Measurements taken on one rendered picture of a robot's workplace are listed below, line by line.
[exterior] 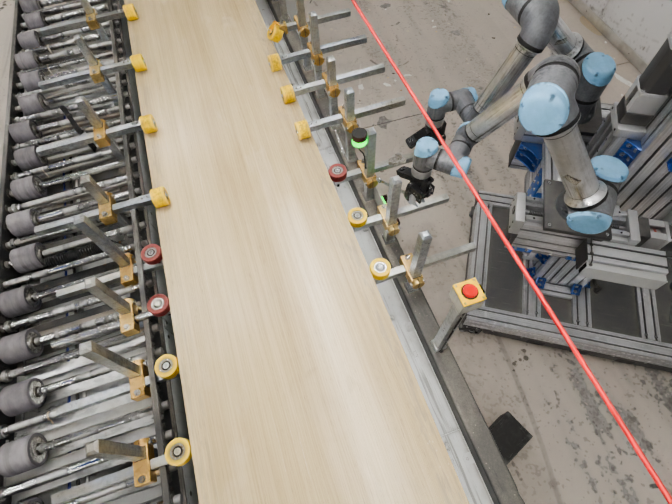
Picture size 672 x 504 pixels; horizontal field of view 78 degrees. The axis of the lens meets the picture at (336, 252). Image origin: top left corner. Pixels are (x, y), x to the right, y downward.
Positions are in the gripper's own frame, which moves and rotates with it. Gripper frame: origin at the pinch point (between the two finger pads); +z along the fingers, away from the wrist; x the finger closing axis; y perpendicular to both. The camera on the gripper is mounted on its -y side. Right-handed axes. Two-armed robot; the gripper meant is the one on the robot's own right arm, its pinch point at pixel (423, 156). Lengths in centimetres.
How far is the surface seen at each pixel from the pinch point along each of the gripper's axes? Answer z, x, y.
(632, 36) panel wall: 71, 107, 237
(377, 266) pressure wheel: -9, -49, -42
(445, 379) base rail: 12, -93, -32
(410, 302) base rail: 12, -60, -32
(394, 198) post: -21.3, -30.8, -28.6
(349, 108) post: -22.5, 19.2, -28.7
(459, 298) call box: -40, -81, -31
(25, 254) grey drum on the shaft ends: -6, 8, -176
